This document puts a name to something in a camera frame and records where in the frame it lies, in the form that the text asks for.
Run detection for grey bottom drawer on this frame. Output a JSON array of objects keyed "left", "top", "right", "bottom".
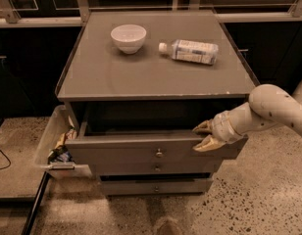
[{"left": 100, "top": 178, "right": 213, "bottom": 195}]

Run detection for metal railing frame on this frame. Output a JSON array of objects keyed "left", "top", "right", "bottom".
[{"left": 0, "top": 0, "right": 302, "bottom": 27}]

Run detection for white ceramic bowl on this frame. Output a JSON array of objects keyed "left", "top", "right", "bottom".
[{"left": 110, "top": 24, "right": 147, "bottom": 54}]

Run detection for grey drawer cabinet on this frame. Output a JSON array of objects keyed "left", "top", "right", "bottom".
[{"left": 57, "top": 11, "right": 258, "bottom": 185}]

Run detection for brown snack bag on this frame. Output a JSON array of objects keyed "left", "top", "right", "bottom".
[{"left": 55, "top": 128, "right": 77, "bottom": 149}]

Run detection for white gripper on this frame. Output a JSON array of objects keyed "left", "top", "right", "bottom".
[{"left": 192, "top": 111, "right": 242, "bottom": 152}]

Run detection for grey middle drawer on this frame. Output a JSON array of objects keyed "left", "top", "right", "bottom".
[{"left": 91, "top": 157, "right": 222, "bottom": 175}]

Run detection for clear plastic storage bin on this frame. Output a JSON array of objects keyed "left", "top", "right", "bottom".
[{"left": 34, "top": 105, "right": 91, "bottom": 179}]

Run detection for grey top drawer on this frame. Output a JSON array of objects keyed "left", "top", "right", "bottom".
[{"left": 66, "top": 129, "right": 248, "bottom": 165}]

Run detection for black floor cable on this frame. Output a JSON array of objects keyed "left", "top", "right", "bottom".
[{"left": 0, "top": 143, "right": 12, "bottom": 171}]

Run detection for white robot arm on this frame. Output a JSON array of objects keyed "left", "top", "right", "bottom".
[{"left": 193, "top": 80, "right": 302, "bottom": 152}]

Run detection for blue snack bag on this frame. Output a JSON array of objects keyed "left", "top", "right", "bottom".
[{"left": 48, "top": 146, "right": 73, "bottom": 163}]

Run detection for grey drawer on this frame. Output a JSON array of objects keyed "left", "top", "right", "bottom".
[
  {"left": 100, "top": 178, "right": 213, "bottom": 195},
  {"left": 66, "top": 129, "right": 248, "bottom": 165},
  {"left": 91, "top": 157, "right": 222, "bottom": 175}
]

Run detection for clear plastic water bottle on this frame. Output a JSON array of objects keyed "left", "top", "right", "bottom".
[{"left": 158, "top": 39, "right": 219, "bottom": 66}]

